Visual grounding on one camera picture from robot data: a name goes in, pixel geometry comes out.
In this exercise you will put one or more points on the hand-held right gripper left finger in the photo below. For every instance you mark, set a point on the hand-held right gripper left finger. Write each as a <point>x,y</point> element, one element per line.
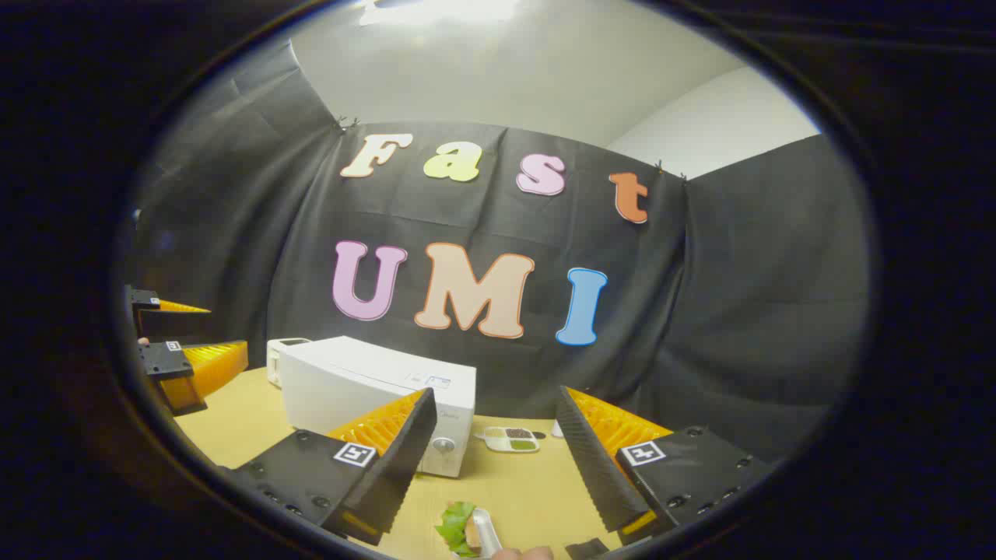
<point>397,467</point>

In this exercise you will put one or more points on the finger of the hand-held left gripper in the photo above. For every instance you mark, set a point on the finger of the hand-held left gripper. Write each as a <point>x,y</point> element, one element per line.
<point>165,360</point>
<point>145,299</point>

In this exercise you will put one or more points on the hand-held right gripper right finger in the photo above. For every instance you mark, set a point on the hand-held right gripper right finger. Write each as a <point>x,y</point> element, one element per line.
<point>595,459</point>

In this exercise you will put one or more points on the sandwich with green lettuce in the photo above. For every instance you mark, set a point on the sandwich with green lettuce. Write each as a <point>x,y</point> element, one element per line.
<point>455,525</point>

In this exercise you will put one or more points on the white microwave oven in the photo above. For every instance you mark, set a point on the white microwave oven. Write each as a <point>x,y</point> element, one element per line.
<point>342,381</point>

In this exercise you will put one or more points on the white divided dish with grains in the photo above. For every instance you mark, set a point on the white divided dish with grains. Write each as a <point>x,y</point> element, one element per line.
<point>506,446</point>

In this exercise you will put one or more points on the small white appliance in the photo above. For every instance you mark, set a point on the small white appliance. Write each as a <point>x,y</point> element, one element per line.
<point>274,362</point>

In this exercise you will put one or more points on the white rectangular plastic tray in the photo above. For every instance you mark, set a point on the white rectangular plastic tray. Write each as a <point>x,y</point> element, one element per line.
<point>490,533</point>

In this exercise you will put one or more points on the black backdrop cloth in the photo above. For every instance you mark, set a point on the black backdrop cloth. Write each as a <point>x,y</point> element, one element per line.
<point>700,311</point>

